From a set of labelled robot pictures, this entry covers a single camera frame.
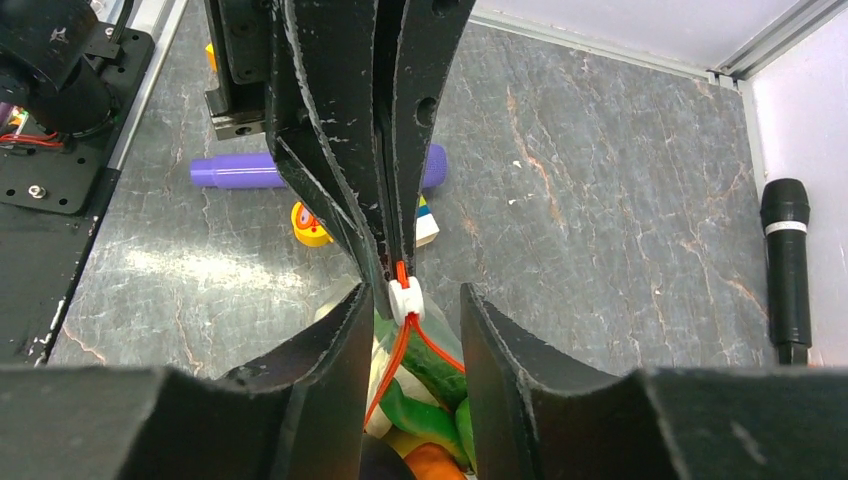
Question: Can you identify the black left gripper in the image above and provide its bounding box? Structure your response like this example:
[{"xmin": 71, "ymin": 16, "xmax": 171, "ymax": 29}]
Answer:
[{"xmin": 204, "ymin": 0, "xmax": 475, "ymax": 318}]

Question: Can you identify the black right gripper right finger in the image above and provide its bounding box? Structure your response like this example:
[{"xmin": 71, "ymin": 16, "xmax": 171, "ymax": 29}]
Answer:
[{"xmin": 460, "ymin": 284, "xmax": 847, "ymax": 479}]

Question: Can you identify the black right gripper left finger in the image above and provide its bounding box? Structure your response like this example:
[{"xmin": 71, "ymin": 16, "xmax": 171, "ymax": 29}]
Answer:
[{"xmin": 1, "ymin": 284, "xmax": 374, "ymax": 479}]

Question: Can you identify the green cucumber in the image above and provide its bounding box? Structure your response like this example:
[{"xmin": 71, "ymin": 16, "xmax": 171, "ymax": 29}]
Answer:
[{"xmin": 402, "ymin": 331, "xmax": 468, "ymax": 411}]

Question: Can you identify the green white cabbage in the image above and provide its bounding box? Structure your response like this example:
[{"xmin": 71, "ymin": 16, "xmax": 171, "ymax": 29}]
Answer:
[{"xmin": 366, "ymin": 310, "xmax": 477, "ymax": 471}]

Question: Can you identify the clear zip top bag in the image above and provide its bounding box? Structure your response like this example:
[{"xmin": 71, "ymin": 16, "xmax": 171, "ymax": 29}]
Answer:
[{"xmin": 365, "ymin": 294, "xmax": 477, "ymax": 474}]

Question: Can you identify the orange fruit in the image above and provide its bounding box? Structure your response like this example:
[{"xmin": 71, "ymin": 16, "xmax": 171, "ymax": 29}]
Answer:
[{"xmin": 404, "ymin": 443, "xmax": 467, "ymax": 480}]

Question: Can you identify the purple eggplant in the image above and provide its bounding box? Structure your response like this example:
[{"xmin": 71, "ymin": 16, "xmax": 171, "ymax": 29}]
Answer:
[{"xmin": 359, "ymin": 433, "xmax": 416, "ymax": 480}]

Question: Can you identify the yellow cheese wedge toy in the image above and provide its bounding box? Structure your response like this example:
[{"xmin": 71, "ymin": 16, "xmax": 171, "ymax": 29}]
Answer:
[{"xmin": 204, "ymin": 43, "xmax": 218, "ymax": 72}]

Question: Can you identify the purple toy stick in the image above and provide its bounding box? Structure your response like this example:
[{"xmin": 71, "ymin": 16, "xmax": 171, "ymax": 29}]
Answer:
[{"xmin": 189, "ymin": 144, "xmax": 448, "ymax": 190}]

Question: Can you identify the green blue white block stack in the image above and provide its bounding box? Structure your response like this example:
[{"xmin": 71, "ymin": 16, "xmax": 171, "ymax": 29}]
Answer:
[{"xmin": 416, "ymin": 196, "xmax": 440, "ymax": 247}]

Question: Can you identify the yellow red toy disc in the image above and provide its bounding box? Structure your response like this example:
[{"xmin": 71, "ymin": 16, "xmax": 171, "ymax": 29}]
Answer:
[{"xmin": 290, "ymin": 202, "xmax": 333, "ymax": 248}]

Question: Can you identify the black microphone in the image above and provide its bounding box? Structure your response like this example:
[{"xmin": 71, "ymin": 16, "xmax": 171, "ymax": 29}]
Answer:
[{"xmin": 760, "ymin": 178, "xmax": 812, "ymax": 366}]

